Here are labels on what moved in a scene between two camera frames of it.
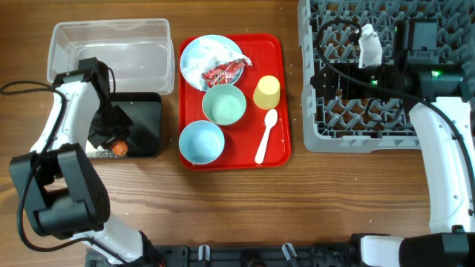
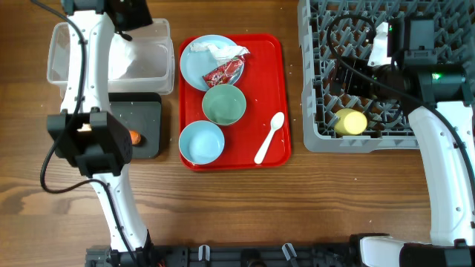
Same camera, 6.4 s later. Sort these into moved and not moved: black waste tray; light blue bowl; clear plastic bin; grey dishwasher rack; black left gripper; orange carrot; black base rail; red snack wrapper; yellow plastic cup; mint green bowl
Moved: orange carrot; yellow plastic cup; black left gripper
Not moved: red snack wrapper; clear plastic bin; grey dishwasher rack; light blue bowl; mint green bowl; black waste tray; black base rail
